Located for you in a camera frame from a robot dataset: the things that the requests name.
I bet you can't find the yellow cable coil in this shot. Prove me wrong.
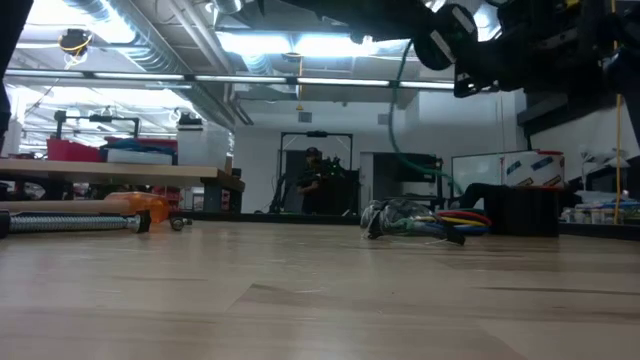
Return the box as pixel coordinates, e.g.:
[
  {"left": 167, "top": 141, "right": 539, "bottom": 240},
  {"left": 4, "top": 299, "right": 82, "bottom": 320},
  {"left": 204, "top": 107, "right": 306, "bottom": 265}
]
[{"left": 414, "top": 215, "right": 489, "bottom": 227}]

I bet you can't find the orange handled screwdriver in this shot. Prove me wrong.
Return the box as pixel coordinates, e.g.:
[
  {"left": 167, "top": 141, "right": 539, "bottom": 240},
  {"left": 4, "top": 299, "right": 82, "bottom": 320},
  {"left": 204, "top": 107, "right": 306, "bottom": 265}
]
[{"left": 105, "top": 191, "right": 194, "bottom": 232}]

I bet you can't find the long LED light bar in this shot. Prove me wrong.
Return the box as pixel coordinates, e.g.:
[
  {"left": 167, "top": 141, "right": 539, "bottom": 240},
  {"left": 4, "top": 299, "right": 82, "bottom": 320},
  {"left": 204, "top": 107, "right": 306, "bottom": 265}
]
[{"left": 4, "top": 69, "right": 456, "bottom": 91}]

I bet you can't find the blue tray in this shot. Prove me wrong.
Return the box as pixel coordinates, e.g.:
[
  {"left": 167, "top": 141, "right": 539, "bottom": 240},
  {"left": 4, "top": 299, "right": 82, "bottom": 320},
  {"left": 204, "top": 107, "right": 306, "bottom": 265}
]
[{"left": 101, "top": 138, "right": 179, "bottom": 155}]

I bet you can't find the person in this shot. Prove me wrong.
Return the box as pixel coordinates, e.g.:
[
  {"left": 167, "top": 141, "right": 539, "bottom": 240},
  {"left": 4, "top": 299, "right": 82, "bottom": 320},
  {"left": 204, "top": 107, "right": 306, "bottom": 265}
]
[{"left": 294, "top": 146, "right": 341, "bottom": 215}]

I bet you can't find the whiteboard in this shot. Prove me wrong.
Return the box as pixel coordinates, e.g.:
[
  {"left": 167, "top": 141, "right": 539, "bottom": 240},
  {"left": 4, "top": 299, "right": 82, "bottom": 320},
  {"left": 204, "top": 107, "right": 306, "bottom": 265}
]
[{"left": 451, "top": 152, "right": 506, "bottom": 199}]

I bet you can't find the blue cable coil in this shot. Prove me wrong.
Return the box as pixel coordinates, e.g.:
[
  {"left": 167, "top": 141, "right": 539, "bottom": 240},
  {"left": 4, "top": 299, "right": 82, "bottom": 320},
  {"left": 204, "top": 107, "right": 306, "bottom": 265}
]
[{"left": 424, "top": 223, "right": 492, "bottom": 237}]

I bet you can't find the white tray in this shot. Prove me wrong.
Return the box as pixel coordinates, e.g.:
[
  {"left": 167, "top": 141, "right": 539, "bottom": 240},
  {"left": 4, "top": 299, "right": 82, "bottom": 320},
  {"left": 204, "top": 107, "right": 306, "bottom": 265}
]
[{"left": 106, "top": 148, "right": 175, "bottom": 166}]

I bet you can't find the dark cabinet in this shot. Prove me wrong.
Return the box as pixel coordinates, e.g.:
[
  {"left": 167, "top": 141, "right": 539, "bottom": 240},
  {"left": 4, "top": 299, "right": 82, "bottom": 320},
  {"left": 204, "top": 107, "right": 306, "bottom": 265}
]
[{"left": 372, "top": 152, "right": 445, "bottom": 211}]

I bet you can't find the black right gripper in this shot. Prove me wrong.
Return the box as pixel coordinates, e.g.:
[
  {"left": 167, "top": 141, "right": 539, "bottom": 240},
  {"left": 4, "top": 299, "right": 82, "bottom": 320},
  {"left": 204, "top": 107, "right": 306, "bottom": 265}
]
[{"left": 277, "top": 0, "right": 436, "bottom": 45}]

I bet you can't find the black ceiling cord reel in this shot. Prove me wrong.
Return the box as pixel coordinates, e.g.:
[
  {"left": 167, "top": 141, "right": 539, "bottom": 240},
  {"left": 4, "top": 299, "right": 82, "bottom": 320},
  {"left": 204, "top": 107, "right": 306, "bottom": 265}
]
[{"left": 57, "top": 28, "right": 95, "bottom": 57}]

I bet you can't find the black box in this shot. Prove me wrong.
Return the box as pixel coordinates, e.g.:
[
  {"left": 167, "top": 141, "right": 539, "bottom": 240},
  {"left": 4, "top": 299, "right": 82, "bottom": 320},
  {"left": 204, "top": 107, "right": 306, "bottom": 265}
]
[{"left": 483, "top": 185, "right": 561, "bottom": 238}]

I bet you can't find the red cable coil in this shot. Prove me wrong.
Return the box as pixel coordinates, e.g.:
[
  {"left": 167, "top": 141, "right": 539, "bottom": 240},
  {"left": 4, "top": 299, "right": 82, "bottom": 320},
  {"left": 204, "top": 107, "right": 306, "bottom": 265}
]
[{"left": 435, "top": 209, "right": 492, "bottom": 227}]

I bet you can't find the green cord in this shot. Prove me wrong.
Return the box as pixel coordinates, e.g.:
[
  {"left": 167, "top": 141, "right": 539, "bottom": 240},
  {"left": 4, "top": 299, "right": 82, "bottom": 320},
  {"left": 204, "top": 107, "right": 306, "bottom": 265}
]
[{"left": 388, "top": 38, "right": 465, "bottom": 197}]

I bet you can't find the red plastic bin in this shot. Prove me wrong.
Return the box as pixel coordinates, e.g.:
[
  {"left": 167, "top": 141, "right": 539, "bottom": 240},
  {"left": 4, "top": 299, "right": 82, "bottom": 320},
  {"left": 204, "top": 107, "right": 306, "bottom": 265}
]
[{"left": 47, "top": 138, "right": 105, "bottom": 163}]

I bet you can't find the white storage container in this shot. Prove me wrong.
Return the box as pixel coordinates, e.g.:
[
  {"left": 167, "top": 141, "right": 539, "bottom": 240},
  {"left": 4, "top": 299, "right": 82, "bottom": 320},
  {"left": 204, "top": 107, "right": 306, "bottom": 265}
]
[{"left": 177, "top": 124, "right": 232, "bottom": 169}]

